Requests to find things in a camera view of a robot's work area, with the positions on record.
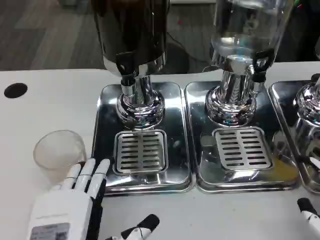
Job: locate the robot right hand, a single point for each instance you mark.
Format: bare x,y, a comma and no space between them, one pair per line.
311,217

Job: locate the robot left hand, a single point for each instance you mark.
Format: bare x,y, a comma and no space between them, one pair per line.
60,207

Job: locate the clear ribbed glass cup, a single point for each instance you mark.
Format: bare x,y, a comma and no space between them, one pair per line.
58,155

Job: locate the chrome drink dispenser base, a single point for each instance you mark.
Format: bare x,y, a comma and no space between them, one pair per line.
308,112

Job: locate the steel drip tray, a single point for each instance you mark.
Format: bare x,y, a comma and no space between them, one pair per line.
200,112
175,140
282,100

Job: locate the black round counter grommet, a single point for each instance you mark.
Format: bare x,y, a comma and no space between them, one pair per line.
15,90

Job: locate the black tap lever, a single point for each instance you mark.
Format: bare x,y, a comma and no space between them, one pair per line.
262,62
125,61

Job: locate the dark coffee drink dispenser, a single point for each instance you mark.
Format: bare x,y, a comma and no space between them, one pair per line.
130,30

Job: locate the clear water drink dispenser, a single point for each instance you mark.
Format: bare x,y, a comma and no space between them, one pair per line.
250,25

